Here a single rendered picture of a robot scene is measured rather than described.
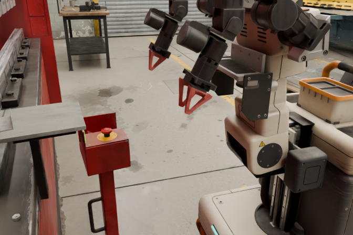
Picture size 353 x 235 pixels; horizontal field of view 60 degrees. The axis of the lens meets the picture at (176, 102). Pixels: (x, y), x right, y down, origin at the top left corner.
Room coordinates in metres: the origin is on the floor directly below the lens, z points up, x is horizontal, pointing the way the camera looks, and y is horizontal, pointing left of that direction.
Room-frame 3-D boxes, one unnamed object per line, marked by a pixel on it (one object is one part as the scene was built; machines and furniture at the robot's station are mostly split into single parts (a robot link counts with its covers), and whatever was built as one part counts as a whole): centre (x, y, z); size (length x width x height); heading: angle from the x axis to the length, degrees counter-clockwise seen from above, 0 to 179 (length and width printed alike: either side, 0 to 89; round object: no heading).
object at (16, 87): (1.20, 0.68, 0.89); 0.30 x 0.05 x 0.03; 22
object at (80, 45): (5.70, 1.66, 0.75); 1.80 x 0.75 x 1.50; 17
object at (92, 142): (1.05, 0.29, 0.75); 0.20 x 0.16 x 0.18; 24
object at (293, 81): (3.40, -1.82, 0.20); 1.01 x 0.63 x 0.12; 20
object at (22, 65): (1.57, 0.83, 0.89); 0.30 x 0.05 x 0.03; 22
